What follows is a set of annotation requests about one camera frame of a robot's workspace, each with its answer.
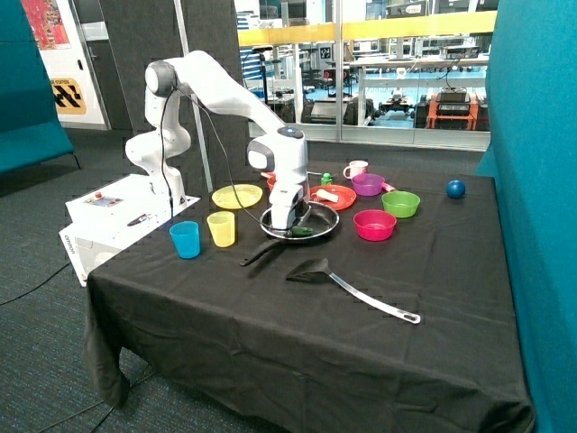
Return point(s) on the blue ball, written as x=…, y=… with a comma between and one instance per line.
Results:
x=455, y=189

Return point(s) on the small green toy bottle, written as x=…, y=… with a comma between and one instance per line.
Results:
x=326, y=179

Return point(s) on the teal sofa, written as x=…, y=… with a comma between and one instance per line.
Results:
x=31, y=132

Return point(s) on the purple plastic bowl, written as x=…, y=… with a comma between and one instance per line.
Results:
x=368, y=184

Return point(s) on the yellow plastic cup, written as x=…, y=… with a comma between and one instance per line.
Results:
x=222, y=228

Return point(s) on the pink plastic spoon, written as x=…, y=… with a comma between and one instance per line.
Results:
x=387, y=187

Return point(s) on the blue plastic cup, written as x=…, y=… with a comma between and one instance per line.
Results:
x=186, y=239

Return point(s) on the green plastic bowl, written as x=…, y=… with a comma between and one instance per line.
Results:
x=400, y=204

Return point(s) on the teal partition panel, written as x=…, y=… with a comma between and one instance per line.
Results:
x=531, y=87

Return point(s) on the pink white mug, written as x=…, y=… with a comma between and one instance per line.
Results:
x=355, y=168

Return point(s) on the black frying pan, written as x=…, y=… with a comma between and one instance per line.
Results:
x=321, y=218

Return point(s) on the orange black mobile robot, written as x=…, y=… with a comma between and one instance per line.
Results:
x=453, y=109

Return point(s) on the yellow black sign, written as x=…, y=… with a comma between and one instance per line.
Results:
x=68, y=96

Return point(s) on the black tablecloth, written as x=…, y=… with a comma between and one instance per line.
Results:
x=309, y=356

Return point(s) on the orange plastic plate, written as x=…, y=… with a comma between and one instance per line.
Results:
x=347, y=196

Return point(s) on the green toy vegetable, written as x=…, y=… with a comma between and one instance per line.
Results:
x=300, y=231

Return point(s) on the yellow plastic plate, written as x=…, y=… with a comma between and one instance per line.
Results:
x=237, y=196

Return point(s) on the orange plastic bowl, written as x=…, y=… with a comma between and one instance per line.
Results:
x=271, y=182

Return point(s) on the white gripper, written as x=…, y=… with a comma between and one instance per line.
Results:
x=288, y=202

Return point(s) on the pink plastic bowl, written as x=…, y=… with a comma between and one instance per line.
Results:
x=374, y=225

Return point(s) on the black slotted spatula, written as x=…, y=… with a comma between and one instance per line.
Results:
x=317, y=269

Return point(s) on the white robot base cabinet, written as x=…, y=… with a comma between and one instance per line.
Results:
x=108, y=220

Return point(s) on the colourful wall poster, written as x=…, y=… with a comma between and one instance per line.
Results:
x=46, y=23

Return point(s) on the white toy vegetable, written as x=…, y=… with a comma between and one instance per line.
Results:
x=325, y=195

